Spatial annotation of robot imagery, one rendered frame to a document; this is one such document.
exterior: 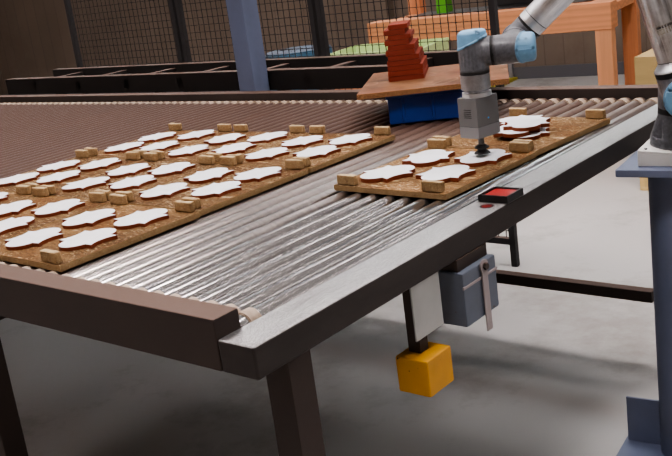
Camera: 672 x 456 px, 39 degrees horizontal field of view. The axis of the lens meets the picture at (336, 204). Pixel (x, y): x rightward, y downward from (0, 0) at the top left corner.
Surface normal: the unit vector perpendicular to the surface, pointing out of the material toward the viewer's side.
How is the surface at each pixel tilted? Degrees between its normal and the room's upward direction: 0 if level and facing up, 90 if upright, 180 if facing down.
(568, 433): 0
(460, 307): 90
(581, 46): 90
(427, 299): 90
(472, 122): 90
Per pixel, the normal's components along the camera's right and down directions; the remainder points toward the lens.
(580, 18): -0.49, 0.29
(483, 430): -0.13, -0.96
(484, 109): 0.65, 0.11
